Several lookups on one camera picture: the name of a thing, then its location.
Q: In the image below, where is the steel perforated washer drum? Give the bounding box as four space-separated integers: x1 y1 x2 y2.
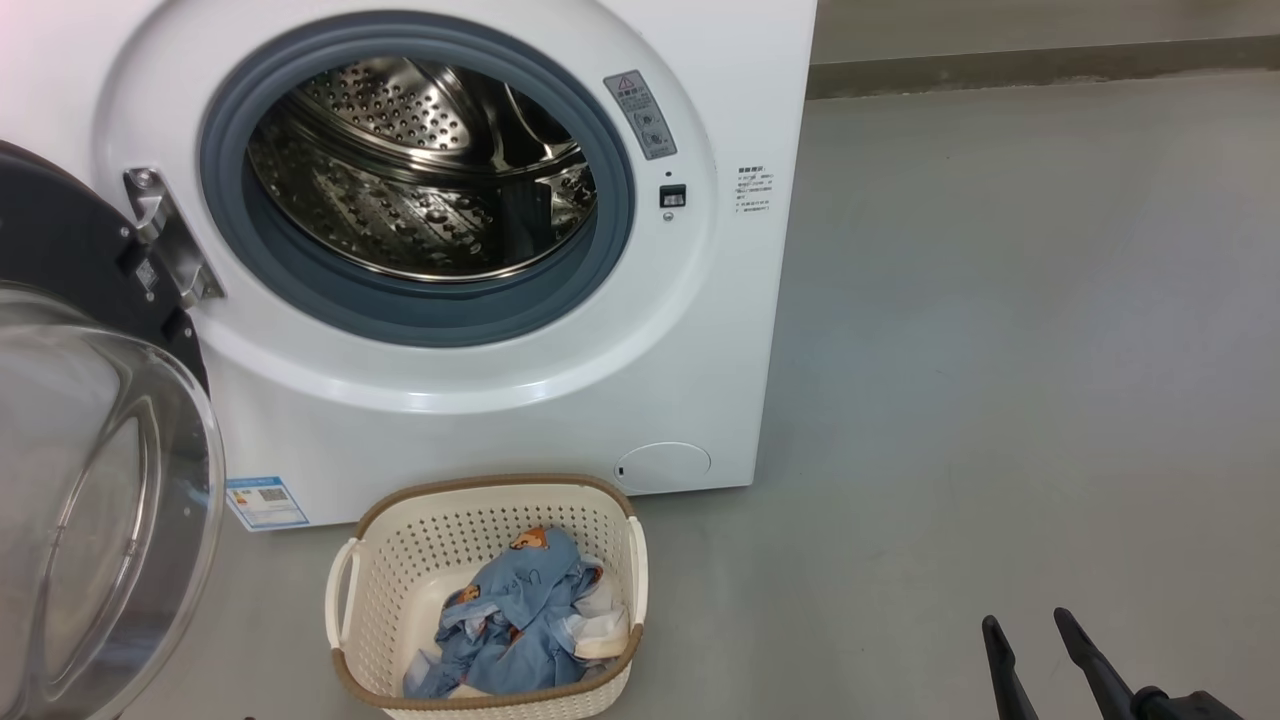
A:
247 57 598 283

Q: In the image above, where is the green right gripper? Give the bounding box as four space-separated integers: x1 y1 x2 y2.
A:
982 607 1246 720

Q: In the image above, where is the white front-load washing machine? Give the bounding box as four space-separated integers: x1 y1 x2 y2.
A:
0 0 818 531

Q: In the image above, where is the round white filter cover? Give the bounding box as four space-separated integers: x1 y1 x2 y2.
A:
615 442 712 494

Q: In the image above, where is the cream and blue garment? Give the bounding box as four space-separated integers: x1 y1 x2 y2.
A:
560 580 631 661

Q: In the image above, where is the blue energy label sticker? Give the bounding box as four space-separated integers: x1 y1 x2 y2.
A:
225 475 310 532

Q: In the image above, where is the blue bear-print garment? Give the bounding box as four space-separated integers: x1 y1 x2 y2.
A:
403 527 604 699

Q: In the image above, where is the grey warning sticker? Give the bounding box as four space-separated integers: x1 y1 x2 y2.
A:
603 70 678 161

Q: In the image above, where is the metal door hinge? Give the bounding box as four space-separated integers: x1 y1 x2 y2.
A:
122 167 226 309

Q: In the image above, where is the cream perforated laundry basket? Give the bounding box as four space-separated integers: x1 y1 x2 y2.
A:
324 474 649 720

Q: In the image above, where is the black round washer door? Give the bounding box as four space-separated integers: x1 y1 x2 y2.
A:
0 140 226 720

